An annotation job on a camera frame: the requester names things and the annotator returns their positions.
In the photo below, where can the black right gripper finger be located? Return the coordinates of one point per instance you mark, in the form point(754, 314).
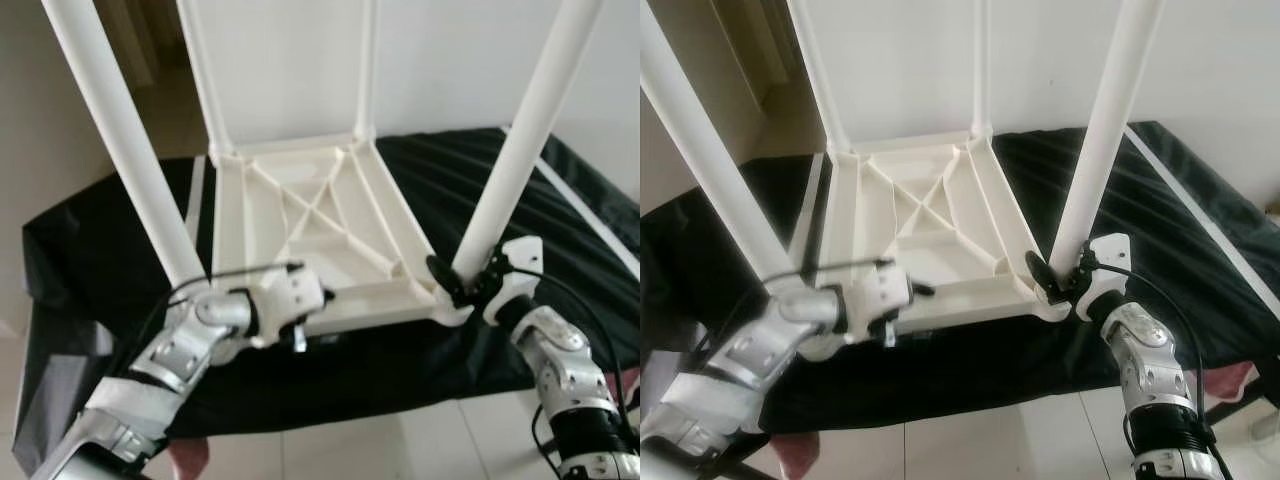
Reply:
point(445, 278)
point(1043, 273)

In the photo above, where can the white plastic table top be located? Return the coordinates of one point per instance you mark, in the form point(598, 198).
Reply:
point(300, 210)
point(900, 205)

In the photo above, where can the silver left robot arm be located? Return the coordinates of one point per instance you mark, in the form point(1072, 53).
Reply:
point(170, 350)
point(750, 350)

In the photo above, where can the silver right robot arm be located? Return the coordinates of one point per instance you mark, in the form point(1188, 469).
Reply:
point(565, 370)
point(1150, 365)

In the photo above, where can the black tablecloth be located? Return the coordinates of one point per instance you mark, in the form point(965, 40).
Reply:
point(1180, 320)
point(560, 330)

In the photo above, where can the white tape strip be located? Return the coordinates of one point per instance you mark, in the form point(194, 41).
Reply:
point(808, 205)
point(590, 210)
point(195, 195)
point(1200, 205)

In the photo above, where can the pink rounded object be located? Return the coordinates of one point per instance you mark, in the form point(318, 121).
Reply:
point(798, 457)
point(190, 460)
point(630, 385)
point(1228, 378)

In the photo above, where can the black metal table leg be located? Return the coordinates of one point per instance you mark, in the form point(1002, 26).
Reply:
point(1245, 405)

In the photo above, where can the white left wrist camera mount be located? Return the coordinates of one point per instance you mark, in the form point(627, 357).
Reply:
point(880, 295)
point(290, 300)

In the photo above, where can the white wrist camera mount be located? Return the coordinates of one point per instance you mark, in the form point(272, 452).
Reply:
point(1105, 270)
point(290, 300)
point(515, 275)
point(880, 295)

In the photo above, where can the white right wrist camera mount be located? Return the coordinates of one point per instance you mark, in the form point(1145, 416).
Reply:
point(1105, 270)
point(515, 275)

